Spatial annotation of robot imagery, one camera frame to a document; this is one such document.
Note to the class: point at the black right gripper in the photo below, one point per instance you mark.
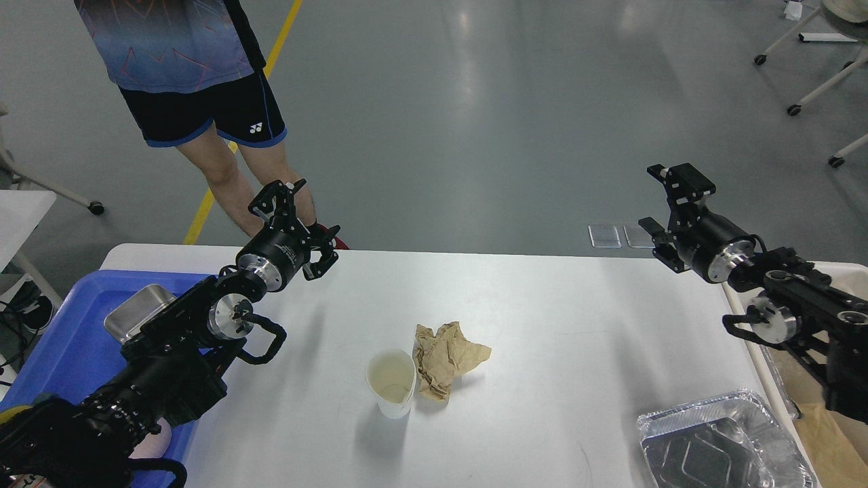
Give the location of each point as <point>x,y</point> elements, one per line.
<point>706,242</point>

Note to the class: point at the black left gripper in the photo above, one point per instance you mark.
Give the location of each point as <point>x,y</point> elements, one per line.
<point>284,246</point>

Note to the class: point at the square stainless steel tray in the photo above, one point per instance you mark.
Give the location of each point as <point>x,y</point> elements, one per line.
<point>127,320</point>

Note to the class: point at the aluminium foil tray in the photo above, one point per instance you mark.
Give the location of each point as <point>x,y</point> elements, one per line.
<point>729,440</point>

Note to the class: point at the pink plastic mug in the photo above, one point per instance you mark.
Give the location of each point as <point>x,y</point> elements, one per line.
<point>155,445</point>

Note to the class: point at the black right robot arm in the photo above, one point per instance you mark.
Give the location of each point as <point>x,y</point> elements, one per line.
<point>796,310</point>

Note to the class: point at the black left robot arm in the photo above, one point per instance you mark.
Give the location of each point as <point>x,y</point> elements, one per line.
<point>253,338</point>

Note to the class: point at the white paper cup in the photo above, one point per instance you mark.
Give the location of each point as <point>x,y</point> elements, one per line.
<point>391,378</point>

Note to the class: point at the crumpled brown paper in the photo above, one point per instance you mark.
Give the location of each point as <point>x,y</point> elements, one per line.
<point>443,355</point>

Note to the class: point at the standing person in shorts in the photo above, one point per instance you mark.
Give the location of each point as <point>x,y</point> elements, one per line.
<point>192,76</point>

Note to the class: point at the blue plastic bin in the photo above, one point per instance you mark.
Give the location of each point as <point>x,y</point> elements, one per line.
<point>68,346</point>

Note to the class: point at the white rolling chair base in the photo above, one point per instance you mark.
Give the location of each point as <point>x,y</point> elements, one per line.
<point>811,69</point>

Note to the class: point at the beige plastic bin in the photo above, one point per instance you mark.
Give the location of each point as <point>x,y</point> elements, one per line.
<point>834,445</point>

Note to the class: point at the white side table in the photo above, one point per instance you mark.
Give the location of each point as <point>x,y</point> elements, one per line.
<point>21,212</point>

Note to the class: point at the grey chair leg with caster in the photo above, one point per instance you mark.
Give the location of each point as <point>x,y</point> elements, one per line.
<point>14,176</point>

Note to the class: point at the dark blue HOME mug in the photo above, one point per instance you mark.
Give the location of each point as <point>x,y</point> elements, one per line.
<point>10,413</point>

